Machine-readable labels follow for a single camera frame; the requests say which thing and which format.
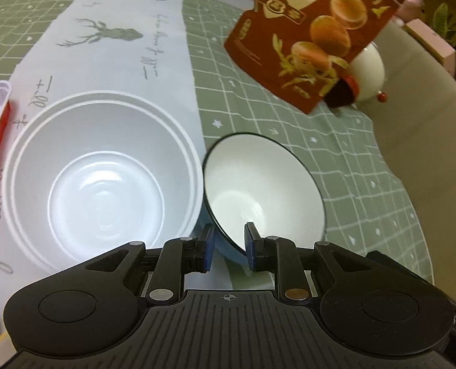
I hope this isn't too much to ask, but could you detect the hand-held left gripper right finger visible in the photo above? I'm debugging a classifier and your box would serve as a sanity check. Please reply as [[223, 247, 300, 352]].
[[244, 222, 371, 307]]

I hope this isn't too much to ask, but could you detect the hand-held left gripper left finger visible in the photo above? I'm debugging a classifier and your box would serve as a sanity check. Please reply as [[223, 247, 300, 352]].
[[84, 225, 216, 307]]

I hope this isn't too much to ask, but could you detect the blue bowl with dark rim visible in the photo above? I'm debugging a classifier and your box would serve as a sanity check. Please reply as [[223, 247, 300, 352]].
[[202, 133, 327, 270]]

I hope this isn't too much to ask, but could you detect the white plastic bowl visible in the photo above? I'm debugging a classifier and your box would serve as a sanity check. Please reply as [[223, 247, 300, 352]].
[[1, 90, 206, 276]]

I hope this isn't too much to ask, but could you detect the green checkered tablecloth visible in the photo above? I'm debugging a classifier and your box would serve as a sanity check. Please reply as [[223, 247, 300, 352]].
[[0, 0, 434, 369]]

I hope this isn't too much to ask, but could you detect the white deer print runner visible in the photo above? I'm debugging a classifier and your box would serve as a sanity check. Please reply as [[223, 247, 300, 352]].
[[0, 0, 279, 354]]

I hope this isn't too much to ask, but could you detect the white round figurine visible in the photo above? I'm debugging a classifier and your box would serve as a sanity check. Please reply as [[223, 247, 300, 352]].
[[323, 40, 389, 109]]

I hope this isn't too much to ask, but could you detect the beige sofa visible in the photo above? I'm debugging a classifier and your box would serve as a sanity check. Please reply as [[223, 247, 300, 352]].
[[366, 19, 456, 300]]

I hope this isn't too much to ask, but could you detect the brown snack pouch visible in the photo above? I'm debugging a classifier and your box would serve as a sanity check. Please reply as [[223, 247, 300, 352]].
[[224, 0, 408, 115]]

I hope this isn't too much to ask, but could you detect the pink box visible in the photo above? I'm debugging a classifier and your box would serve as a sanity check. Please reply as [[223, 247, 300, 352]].
[[405, 18, 456, 74]]

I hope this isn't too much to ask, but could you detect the green potted plant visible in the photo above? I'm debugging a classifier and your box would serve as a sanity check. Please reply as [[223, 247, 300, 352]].
[[433, 3, 456, 93]]

